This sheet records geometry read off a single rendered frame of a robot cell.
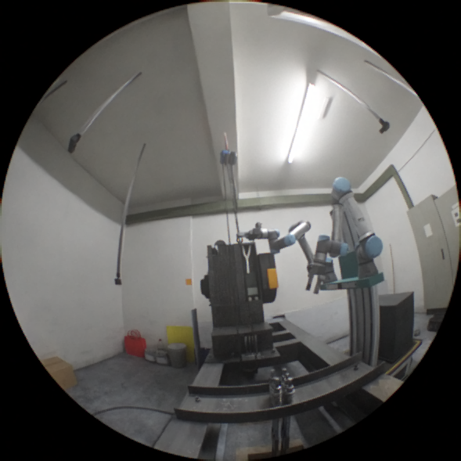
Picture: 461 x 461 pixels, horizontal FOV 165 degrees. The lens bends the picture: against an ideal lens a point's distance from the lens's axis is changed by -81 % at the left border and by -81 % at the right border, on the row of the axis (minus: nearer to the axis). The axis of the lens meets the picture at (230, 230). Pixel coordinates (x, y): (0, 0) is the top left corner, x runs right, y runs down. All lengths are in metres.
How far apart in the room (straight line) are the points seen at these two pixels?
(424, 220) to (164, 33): 3.68
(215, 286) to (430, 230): 3.03
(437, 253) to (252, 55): 3.25
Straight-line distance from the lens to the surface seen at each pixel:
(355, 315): 1.59
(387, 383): 0.90
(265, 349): 1.37
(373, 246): 1.00
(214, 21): 1.49
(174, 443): 0.72
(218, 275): 1.38
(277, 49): 1.74
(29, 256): 2.28
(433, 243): 3.01
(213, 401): 0.89
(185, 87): 1.75
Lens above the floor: 1.23
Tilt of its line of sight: 20 degrees up
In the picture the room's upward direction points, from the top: 5 degrees counter-clockwise
